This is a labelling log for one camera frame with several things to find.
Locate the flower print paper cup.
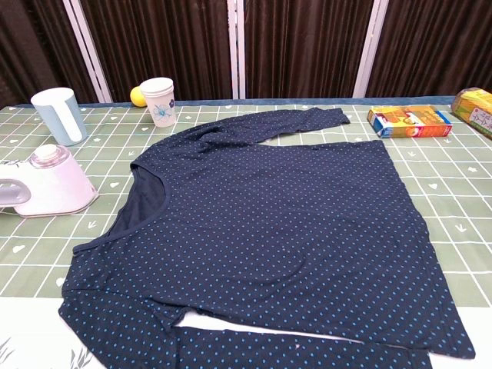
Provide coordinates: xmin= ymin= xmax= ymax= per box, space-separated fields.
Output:
xmin=139 ymin=77 xmax=178 ymax=128

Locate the light blue white pitcher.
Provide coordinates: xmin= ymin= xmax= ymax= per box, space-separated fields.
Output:
xmin=30 ymin=87 xmax=88 ymax=147

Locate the white steam iron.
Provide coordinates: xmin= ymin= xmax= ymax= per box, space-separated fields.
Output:
xmin=0 ymin=144 xmax=99 ymax=219

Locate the green patterned tablecloth table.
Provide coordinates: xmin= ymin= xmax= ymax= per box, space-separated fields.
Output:
xmin=0 ymin=95 xmax=492 ymax=369

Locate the white partition frame post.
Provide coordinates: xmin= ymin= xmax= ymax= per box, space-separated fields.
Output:
xmin=62 ymin=0 xmax=113 ymax=104
xmin=352 ymin=0 xmax=390 ymax=98
xmin=228 ymin=0 xmax=247 ymax=100

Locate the orange snack box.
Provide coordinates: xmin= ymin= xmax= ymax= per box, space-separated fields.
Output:
xmin=367 ymin=105 xmax=454 ymax=138

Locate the navy polka dot shirt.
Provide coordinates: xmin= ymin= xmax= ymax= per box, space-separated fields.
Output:
xmin=57 ymin=107 xmax=477 ymax=369

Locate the yellow ball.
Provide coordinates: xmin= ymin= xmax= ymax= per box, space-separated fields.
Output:
xmin=129 ymin=86 xmax=148 ymax=108

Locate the green snack box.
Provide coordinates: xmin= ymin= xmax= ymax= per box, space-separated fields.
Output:
xmin=450 ymin=88 xmax=492 ymax=140

